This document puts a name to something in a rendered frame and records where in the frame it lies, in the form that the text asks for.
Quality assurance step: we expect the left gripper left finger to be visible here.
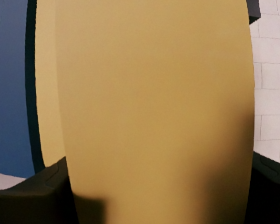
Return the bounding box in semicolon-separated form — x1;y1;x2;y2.
0;156;79;224

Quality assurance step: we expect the brown cardboard carton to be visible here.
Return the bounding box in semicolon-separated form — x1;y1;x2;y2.
55;0;255;224
35;0;66;167

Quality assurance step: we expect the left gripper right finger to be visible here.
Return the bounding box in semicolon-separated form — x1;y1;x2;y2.
244;151;280;224

